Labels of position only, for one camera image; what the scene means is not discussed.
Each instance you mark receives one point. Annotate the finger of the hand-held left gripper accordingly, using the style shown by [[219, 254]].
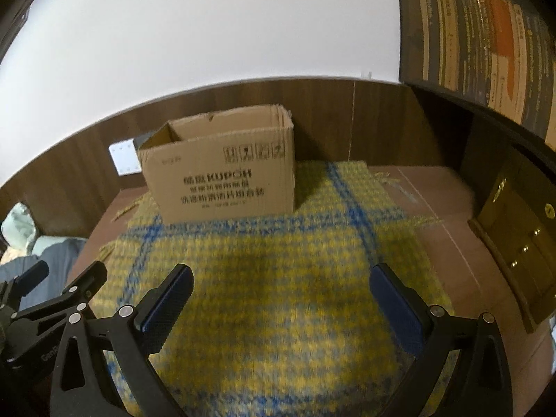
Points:
[[26, 280], [82, 286]]

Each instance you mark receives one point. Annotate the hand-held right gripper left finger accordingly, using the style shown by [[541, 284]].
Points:
[[167, 308]]

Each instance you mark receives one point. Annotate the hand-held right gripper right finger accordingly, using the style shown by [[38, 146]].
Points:
[[395, 308]]

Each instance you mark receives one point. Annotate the printed cardboard box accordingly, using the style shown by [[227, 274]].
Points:
[[226, 178]]

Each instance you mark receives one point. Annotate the grey cloth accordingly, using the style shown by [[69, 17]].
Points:
[[47, 254]]

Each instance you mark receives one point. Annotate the pale green pillow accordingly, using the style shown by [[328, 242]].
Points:
[[19, 230]]

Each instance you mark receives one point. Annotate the yellow blue checked blanket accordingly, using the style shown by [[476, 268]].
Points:
[[278, 278]]

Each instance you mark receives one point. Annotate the wooden drawer cabinet brass knobs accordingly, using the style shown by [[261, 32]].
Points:
[[521, 243]]

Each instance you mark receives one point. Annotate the white wall socket plate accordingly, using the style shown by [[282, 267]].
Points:
[[125, 158]]

